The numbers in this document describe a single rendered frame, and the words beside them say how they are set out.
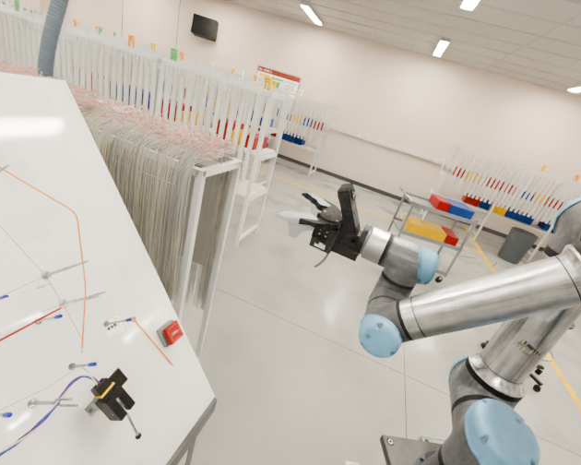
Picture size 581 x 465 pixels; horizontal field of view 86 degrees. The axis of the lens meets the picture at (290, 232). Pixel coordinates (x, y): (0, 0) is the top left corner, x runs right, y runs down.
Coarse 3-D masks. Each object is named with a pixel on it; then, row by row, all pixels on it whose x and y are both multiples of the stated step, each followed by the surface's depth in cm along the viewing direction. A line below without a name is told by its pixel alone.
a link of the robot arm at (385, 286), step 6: (384, 276) 68; (378, 282) 69; (384, 282) 68; (390, 282) 66; (378, 288) 68; (384, 288) 67; (390, 288) 66; (396, 288) 66; (402, 288) 66; (408, 288) 66; (372, 294) 68; (378, 294) 65; (384, 294) 64; (390, 294) 64; (396, 294) 65; (402, 294) 66; (408, 294) 67; (366, 306) 73
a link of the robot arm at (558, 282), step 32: (576, 256) 43; (448, 288) 53; (480, 288) 49; (512, 288) 46; (544, 288) 44; (576, 288) 42; (384, 320) 55; (416, 320) 53; (448, 320) 51; (480, 320) 49; (384, 352) 55
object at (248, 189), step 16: (0, 0) 415; (16, 16) 349; (32, 16) 343; (64, 32) 337; (80, 32) 352; (128, 48) 319; (160, 64) 314; (176, 64) 309; (224, 80) 299; (272, 96) 290; (288, 112) 347; (256, 160) 315; (272, 160) 368; (240, 192) 342; (256, 192) 357; (240, 224) 346; (256, 224) 403; (240, 240) 359
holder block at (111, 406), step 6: (114, 390) 66; (120, 390) 66; (114, 396) 65; (120, 396) 66; (126, 396) 67; (96, 402) 65; (102, 402) 64; (108, 402) 64; (114, 402) 65; (126, 402) 67; (132, 402) 68; (102, 408) 65; (108, 408) 64; (114, 408) 64; (120, 408) 65; (126, 408) 67; (108, 414) 66; (114, 414) 65; (120, 414) 65; (114, 420) 66; (120, 420) 65
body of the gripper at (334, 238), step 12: (324, 216) 69; (336, 216) 70; (336, 228) 68; (312, 240) 72; (324, 240) 71; (336, 240) 71; (348, 240) 70; (360, 240) 66; (336, 252) 72; (348, 252) 71
